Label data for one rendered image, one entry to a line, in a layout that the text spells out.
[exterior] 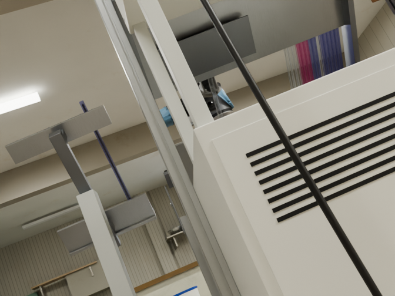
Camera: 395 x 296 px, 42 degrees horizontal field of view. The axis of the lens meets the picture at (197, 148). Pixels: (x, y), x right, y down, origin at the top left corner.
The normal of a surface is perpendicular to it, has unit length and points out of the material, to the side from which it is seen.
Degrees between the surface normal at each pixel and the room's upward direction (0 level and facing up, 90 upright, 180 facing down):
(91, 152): 90
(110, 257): 90
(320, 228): 90
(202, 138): 90
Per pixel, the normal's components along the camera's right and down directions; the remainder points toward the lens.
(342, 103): 0.01, -0.29
